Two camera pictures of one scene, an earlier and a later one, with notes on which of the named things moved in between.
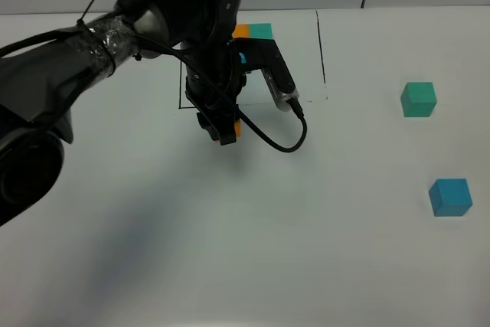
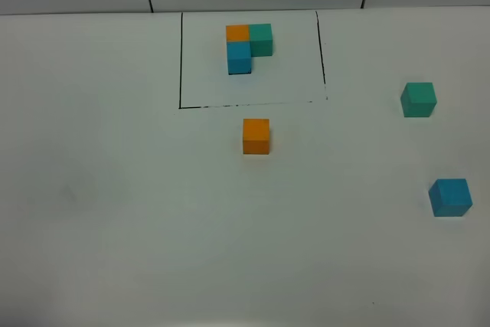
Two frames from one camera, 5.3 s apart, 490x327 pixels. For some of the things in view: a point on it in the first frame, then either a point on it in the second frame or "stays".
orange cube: x=238 y=127 → x=256 y=136
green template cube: x=261 y=30 stays
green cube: x=418 y=99 stays
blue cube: x=450 y=197 stays
